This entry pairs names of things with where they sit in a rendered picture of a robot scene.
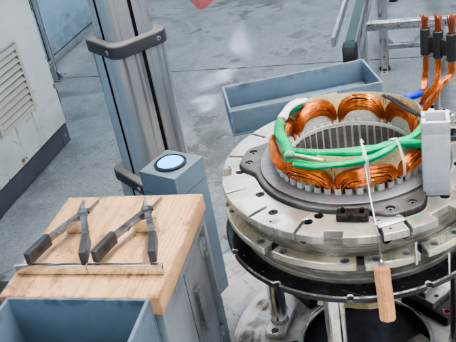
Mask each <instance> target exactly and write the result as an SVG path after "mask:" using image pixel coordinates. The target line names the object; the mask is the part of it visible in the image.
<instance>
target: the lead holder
mask: <svg viewBox="0 0 456 342"><path fill-rule="evenodd" d="M431 53H433V58H435V59H441V58H443V56H446V61H447V62H455V61H456V32H455V34H453V35H449V33H447V34H446V39H443V30H442V29H441V31H440V32H435V30H434V31H433V36H431V35H430V27H427V29H422V27H421V28H420V54H421V55H422V56H429V55H430V54H431Z"/></svg>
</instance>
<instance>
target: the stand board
mask: <svg viewBox="0 0 456 342"><path fill-rule="evenodd" d="M145 197H147V198H148V200H147V205H153V204H154V203H155V202H156V201H157V200H158V199H159V198H160V197H162V201H161V202H160V203H159V205H158V206H157V208H156V209H155V210H154V211H152V214H151V215H152V218H157V222H158V225H159V233H156V234H157V238H158V255H157V262H154V263H163V265H164V270H165V274H164V275H89V274H88V275H18V274H17V273H15V275H14V276H13V278H12V279H11V280H10V282H9V283H8V285H7V286H6V287H5V289H4V290H3V292H2V293H1V294H0V300H1V302H2V304H3V302H4V300H5V299H6V298H7V297H65V298H128V299H150V302H151V306H152V309H153V313H154V315H164V314H165V311H166V308H167V306H168V304H169V301H170V298H171V296H172V293H173V291H174V288H175V286H176V283H177V281H178V277H179V275H180V273H181V270H182V268H183V265H184V263H185V260H186V258H187V255H188V253H189V250H190V247H191V245H192V243H193V240H194V237H195V234H196V233H197V229H198V227H199V225H200V222H201V220H202V217H203V215H204V212H205V210H206V206H205V203H204V196H203V194H185V195H139V196H115V197H70V198H69V199H68V200H67V201H66V203H65V204H64V206H63V207H62V208H61V209H60V211H59V213H58V214H57V215H56V217H55V218H54V220H53V221H52V222H51V224H50V226H49V227H48V228H47V229H46V231H45V232H44V233H46V234H49V233H51V232H52V231H53V230H55V229H56V228H57V227H59V226H60V225H61V224H63V223H64V220H65V219H70V218H71V217H72V216H73V215H75V214H77V211H78V209H79V206H80V204H81V201H82V200H85V206H84V208H89V207H90V206H91V205H92V204H93V203H94V202H95V201H96V200H99V203H98V205H97V206H96V207H95V208H94V209H93V211H92V212H91V213H90V214H88V224H89V226H90V230H91V232H90V239H91V242H92V245H91V249H93V247H95V245H97V243H99V241H101V239H102V238H103V237H104V236H105V235H106V234H108V232H110V231H115V230H116V229H117V228H119V227H120V226H122V225H123V224H124V223H125V222H126V221H128V220H129V219H130V218H132V217H133V216H134V215H135V214H136V213H138V212H139V211H141V206H142V204H143V200H144V198H145ZM81 234H82V233H73V234H68V233H67V232H66V233H65V234H61V235H60V236H58V237H57V238H56V239H55V240H54V241H52V243H53V244H52V246H51V247H50V248H49V249H48V250H46V251H45V252H44V253H43V254H42V255H41V256H40V257H39V258H38V259H37V260H36V261H35V262H34V263H81V261H80V258H79V255H78V251H79V244H80V240H81ZM148 239H149V233H136V232H135V229H134V227H133V228H132V229H131V231H127V232H126V233H124V234H123V235H122V236H121V237H120V238H118V239H117V241H118V243H117V244H116V245H115V246H114V247H113V248H112V249H111V250H110V251H109V252H108V253H107V255H106V256H105V257H104V258H103V259H102V260H101V261H100V262H99V263H150V260H149V255H148V253H147V249H148ZM91 249H90V250H91ZM88 263H95V262H94V261H93V260H92V255H91V253H90V257H89V260H88Z"/></svg>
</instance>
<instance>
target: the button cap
mask: <svg viewBox="0 0 456 342"><path fill-rule="evenodd" d="M182 162H183V158H182V157H181V156H179V155H169V156H166V157H163V158H161V159H160V160H159V161H158V163H157V166H158V167H159V168H173V167H175V166H178V165H179V164H181V163H182Z"/></svg>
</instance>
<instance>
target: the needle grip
mask: <svg viewBox="0 0 456 342"><path fill-rule="evenodd" d="M374 275H375V285H376V291H377V301H378V307H379V317H380V320H381V321H382V322H387V323H388V322H393V321H394V320H395V319H396V310H395V305H394V294H393V288H392V277H391V271H390V266H389V265H388V264H385V267H378V265H375V266H374Z"/></svg>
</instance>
